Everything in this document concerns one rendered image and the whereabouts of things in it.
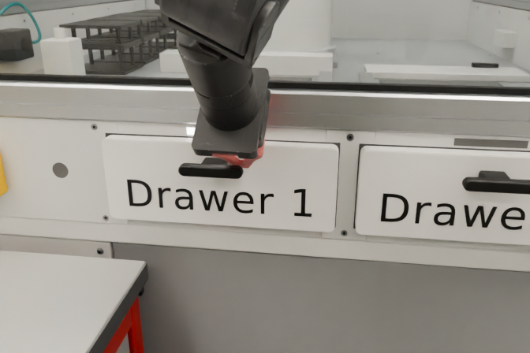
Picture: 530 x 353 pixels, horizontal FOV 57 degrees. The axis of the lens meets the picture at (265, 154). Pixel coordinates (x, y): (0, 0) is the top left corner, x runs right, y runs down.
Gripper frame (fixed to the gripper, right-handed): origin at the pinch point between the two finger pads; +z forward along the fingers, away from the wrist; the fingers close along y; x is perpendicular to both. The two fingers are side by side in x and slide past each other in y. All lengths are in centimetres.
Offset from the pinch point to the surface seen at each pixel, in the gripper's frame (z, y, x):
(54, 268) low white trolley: 9.6, -14.0, 24.4
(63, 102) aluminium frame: -2.0, 4.1, 23.5
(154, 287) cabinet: 19.3, -13.2, 14.0
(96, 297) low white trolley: 6.4, -17.5, 16.0
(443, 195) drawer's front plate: 4.2, -1.9, -23.2
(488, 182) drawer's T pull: -0.6, -2.3, -26.8
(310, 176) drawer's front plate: 2.8, -1.4, -7.8
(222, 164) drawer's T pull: -0.2, -2.1, 2.2
